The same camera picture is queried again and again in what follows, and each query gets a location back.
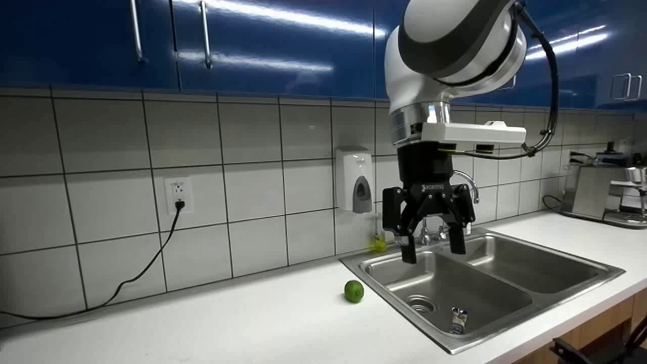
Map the silver bar cabinet handle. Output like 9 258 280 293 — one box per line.
631 71 647 104
130 0 146 65
198 0 216 71

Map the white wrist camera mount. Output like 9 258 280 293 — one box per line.
421 120 529 154

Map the blue glossy cabinet door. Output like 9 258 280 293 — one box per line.
0 0 179 92
595 0 647 113
170 0 406 105
470 0 601 112

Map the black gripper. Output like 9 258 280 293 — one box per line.
380 142 478 265

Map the stainless steel double sink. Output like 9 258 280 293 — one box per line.
337 225 627 356

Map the white wall power outlet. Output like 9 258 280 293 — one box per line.
164 174 195 217

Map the black power cord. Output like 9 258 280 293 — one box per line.
0 199 188 323

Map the green lime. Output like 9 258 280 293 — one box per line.
342 280 368 305

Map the white wall soap dispenser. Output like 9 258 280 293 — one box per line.
333 146 376 217

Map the wooden base cabinet front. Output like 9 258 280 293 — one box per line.
511 288 647 364

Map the chrome gooseneck faucet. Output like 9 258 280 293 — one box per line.
415 170 483 249

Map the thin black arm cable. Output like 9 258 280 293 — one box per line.
462 0 561 161

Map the silver coffee machine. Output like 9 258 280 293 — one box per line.
560 140 647 230

